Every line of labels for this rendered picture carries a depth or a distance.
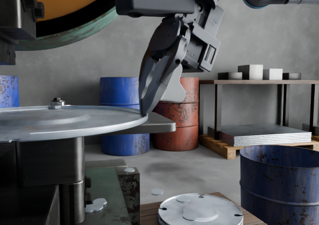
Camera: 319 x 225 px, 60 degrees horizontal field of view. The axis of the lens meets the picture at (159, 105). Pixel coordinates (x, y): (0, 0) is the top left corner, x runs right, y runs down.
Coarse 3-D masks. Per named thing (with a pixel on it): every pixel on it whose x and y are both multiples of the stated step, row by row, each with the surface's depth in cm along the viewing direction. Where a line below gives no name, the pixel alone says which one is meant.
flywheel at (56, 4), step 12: (48, 0) 67; (60, 0) 68; (72, 0) 68; (84, 0) 69; (96, 0) 71; (48, 12) 67; (60, 12) 68; (72, 12) 69; (84, 12) 74; (36, 24) 69; (48, 24) 72; (60, 24) 76
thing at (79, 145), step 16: (144, 128) 35; (160, 128) 35; (16, 144) 33; (32, 144) 33; (48, 144) 34; (64, 144) 34; (80, 144) 35; (16, 160) 34; (32, 160) 34; (48, 160) 34; (64, 160) 34; (80, 160) 35; (32, 176) 34; (48, 176) 34; (64, 176) 35; (80, 176) 35; (64, 192) 35; (80, 192) 36; (64, 208) 35; (80, 208) 36; (64, 224) 35
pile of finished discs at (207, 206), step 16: (160, 208) 101; (176, 208) 99; (192, 208) 98; (208, 208) 98; (224, 208) 99; (160, 224) 93; (176, 224) 88; (192, 224) 88; (208, 224) 88; (224, 224) 88; (240, 224) 88
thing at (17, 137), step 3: (15, 135) 26; (18, 135) 26; (21, 135) 26; (24, 135) 26; (27, 135) 26; (6, 138) 25; (9, 138) 25; (12, 138) 25; (15, 138) 25; (18, 138) 25; (21, 138) 25; (24, 138) 25
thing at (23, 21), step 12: (0, 0) 31; (12, 0) 32; (24, 0) 33; (36, 0) 34; (0, 12) 31; (12, 12) 32; (24, 12) 34; (36, 12) 39; (0, 24) 31; (12, 24) 32; (24, 24) 34; (0, 36) 35; (12, 36) 38; (24, 36) 38
